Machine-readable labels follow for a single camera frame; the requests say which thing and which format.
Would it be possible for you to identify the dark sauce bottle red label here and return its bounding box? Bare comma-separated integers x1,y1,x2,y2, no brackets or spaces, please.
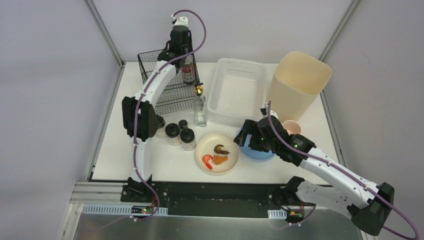
181,55,195,85

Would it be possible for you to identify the clear bottle gold spout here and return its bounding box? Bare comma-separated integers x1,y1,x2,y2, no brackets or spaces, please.
193,83,208,127

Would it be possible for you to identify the spice jar black lid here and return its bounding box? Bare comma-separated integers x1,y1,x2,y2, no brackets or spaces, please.
165,123,182,146
155,115,167,138
179,128,197,151

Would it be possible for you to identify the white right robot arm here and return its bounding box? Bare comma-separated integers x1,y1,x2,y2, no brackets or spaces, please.
233,108,395,236

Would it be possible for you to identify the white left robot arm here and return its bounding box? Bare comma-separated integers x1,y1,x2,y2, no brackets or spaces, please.
122,16,193,186

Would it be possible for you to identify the blue round plate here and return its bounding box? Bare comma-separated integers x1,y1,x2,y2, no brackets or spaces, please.
239,141,275,162

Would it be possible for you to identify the pink cup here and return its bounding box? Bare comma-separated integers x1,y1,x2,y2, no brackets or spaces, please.
282,120,302,135

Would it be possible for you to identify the white plastic perforated basket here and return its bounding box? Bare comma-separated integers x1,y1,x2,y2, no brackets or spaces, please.
207,58,268,122

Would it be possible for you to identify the brown toy shrimp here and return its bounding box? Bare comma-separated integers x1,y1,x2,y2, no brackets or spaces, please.
213,144,230,155

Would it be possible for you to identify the orange fried food piece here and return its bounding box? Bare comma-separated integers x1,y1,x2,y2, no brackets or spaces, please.
212,155,228,165

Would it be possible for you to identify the cream round plate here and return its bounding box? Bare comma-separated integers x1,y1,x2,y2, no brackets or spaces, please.
195,133,240,175

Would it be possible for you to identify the red toy shrimp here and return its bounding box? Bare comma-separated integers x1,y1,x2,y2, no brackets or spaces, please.
202,154,213,170

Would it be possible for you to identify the beige plastic waste bin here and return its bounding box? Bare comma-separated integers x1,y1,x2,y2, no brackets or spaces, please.
266,51,332,122

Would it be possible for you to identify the small dark taped spice jar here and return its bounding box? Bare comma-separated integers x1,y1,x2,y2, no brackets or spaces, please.
178,119,188,131

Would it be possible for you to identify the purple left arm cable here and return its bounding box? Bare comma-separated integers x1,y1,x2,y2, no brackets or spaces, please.
131,9,208,223

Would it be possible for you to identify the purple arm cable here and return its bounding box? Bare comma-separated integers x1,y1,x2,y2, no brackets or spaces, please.
131,9,208,223
266,100,421,240

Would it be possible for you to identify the black wire basket rack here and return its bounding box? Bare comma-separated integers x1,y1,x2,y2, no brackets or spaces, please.
137,50,200,115

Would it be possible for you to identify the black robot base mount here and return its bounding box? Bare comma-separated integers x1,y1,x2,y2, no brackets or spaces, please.
120,178,301,218

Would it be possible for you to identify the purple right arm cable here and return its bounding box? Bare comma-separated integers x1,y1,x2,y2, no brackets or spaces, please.
266,100,421,240

